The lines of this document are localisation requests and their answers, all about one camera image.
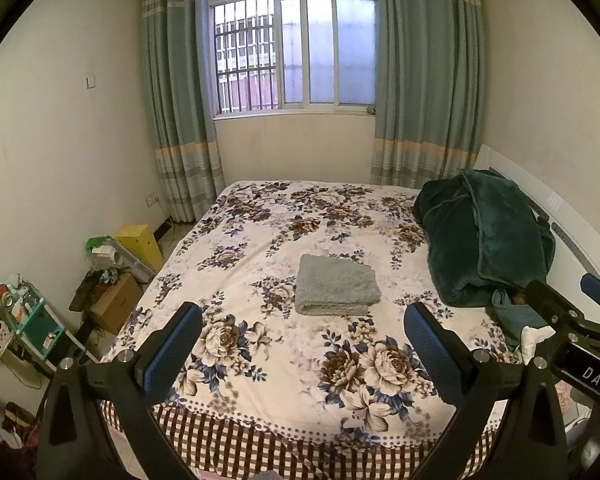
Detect yellow box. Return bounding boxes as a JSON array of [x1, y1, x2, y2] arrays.
[[115, 223, 165, 274]]

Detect green striped curtain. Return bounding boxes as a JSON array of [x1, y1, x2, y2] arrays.
[[369, 0, 485, 188], [139, 0, 227, 225]]

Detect teal cloth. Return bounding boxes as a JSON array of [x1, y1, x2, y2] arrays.
[[490, 287, 551, 349]]

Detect white cloth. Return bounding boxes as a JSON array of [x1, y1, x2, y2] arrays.
[[519, 325, 557, 367]]

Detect white headboard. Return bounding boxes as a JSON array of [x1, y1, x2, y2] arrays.
[[472, 143, 600, 313]]

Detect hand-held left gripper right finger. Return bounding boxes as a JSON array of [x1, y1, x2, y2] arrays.
[[403, 302, 570, 480]]

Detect barred window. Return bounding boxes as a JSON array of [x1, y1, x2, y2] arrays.
[[196, 0, 381, 120]]

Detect grey fleece pants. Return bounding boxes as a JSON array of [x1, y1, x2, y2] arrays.
[[294, 253, 383, 317]]

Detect clear plastic bin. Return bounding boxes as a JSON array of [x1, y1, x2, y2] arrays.
[[85, 236, 157, 283]]

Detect dark green plush blanket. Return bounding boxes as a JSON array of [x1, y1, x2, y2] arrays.
[[412, 168, 557, 309]]

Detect bed with floral blanket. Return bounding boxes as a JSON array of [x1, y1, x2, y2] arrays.
[[99, 180, 533, 473]]

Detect cardboard box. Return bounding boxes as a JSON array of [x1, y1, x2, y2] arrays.
[[89, 274, 144, 336]]

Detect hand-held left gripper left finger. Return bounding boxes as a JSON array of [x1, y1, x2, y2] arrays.
[[36, 302, 204, 480]]

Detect black keyboard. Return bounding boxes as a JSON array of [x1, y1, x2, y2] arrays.
[[68, 274, 99, 312]]

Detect teal shelf rack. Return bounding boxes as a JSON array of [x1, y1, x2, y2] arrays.
[[0, 274, 100, 367]]

